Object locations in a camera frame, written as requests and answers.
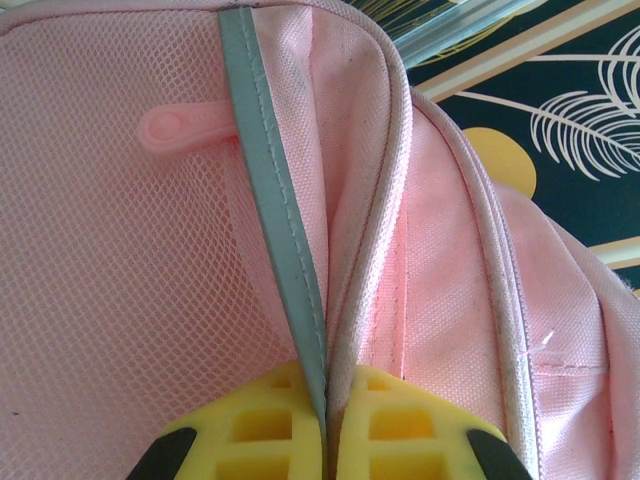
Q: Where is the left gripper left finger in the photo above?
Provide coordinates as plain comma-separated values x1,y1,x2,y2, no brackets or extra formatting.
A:
134,362,329,480

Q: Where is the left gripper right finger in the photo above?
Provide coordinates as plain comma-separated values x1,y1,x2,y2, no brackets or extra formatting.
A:
328,364,521,480

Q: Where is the pink backpack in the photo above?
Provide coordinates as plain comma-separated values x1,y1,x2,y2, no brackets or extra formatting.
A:
0,0,640,480

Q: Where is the aluminium corner post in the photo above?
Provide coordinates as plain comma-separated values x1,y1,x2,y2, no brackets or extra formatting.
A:
394,0,640,69

